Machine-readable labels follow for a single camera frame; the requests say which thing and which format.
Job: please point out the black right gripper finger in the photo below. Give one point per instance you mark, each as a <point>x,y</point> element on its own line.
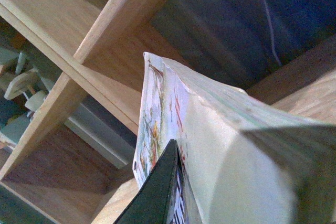
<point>152,202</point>

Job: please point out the white illustrated paperback book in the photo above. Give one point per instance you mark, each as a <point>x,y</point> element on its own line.
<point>245,161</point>

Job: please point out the light wooden chair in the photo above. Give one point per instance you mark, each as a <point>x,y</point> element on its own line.
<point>20,71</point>

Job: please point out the wooden bookshelf unit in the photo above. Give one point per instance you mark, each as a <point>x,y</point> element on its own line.
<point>97,44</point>

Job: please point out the dark blue curtain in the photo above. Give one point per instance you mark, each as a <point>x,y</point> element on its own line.
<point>240,42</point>

